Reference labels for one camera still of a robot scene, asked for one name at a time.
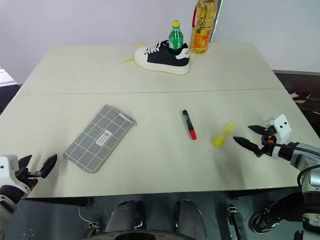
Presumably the dark sneaker with white laces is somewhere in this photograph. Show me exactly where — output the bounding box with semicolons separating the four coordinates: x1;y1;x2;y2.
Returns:
288;91;312;105

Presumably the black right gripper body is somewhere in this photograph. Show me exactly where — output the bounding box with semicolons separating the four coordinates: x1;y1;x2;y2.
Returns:
259;126;278;158

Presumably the grey checked pouch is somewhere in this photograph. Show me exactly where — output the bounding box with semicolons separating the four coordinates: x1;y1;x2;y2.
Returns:
63;104;137;174

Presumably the black and white sneaker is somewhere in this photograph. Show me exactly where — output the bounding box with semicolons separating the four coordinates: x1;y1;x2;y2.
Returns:
134;39;191;75

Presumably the thin white floor cable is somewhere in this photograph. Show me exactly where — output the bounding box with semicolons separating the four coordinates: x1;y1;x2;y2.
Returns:
77;205;99;230

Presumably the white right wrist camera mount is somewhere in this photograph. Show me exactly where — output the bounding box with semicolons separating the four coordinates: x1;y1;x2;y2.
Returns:
264;114;293;145

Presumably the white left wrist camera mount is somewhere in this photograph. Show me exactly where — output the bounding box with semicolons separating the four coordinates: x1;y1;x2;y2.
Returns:
0;154;32;195

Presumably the black metal table leg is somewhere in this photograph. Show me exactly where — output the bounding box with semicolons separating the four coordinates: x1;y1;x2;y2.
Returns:
225;204;249;240

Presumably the dark rounded shape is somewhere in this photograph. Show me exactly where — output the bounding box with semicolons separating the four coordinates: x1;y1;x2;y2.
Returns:
173;199;208;240
104;199;146;234

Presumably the yellow peel-like scrap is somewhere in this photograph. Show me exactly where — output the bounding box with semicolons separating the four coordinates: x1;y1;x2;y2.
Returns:
122;41;146;65

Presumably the green bottle with yellow cap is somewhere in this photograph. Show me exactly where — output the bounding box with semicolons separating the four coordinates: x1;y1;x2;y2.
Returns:
168;20;184;52

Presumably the black shoe on floor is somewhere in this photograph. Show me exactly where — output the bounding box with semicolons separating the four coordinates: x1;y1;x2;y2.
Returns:
250;206;281;235

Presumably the large cooking oil bottle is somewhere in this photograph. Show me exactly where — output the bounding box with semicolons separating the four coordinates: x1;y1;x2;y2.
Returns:
189;0;218;55

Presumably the dark low furniture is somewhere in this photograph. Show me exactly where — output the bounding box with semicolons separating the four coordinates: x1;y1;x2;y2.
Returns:
271;69;320;141

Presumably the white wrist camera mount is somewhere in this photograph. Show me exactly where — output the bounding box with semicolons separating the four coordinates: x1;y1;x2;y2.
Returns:
0;154;32;195
264;114;293;145

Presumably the dark board with light edge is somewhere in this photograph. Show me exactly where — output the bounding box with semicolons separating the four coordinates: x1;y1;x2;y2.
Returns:
209;0;225;43

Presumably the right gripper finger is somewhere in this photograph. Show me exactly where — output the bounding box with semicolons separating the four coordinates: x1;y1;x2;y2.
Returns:
247;124;269;136
233;136;264;158

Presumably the grey and black side furniture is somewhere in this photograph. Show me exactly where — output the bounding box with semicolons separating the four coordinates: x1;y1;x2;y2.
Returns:
0;65;23;115

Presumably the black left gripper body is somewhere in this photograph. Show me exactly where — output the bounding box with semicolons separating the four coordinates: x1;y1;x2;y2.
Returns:
14;167;44;191

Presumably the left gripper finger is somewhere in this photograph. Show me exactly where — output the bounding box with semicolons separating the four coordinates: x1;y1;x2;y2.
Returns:
40;153;59;179
18;154;34;174

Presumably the yellow highlighter pen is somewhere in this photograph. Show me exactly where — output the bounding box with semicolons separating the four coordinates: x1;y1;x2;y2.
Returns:
212;122;236;148

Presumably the red and black marker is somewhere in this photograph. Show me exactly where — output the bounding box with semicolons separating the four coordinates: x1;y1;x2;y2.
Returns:
181;109;198;141

